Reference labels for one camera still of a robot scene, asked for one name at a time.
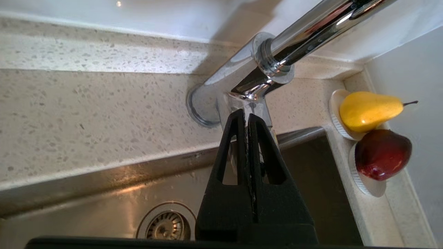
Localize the dark red apple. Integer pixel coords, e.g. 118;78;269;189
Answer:
355;129;412;181

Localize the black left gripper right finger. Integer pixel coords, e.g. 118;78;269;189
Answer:
248;113;319;244

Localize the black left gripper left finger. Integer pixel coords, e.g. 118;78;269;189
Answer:
196;109;256;240

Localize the round metal drain strainer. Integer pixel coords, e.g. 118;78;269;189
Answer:
137;201;197;241

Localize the stainless steel sink basin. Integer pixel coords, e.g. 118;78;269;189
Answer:
0;126;364;249

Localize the chrome gooseneck faucet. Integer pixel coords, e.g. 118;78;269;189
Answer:
187;0;398;149

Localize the yellow pear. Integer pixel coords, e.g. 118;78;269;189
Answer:
339;91;418;133

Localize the small white dish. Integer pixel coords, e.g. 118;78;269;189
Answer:
349;144;387;197
329;89;367;141

